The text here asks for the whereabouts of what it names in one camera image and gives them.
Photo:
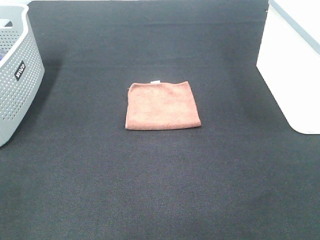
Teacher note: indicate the dark fabric table mat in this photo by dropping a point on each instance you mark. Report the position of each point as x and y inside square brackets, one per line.
[72, 171]

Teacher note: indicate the grey perforated laundry basket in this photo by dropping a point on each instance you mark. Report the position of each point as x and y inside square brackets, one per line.
[21, 68]

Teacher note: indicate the white plastic bin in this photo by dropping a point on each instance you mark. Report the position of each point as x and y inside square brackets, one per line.
[289, 61]

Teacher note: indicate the orange-brown towel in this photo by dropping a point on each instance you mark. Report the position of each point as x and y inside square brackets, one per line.
[161, 106]

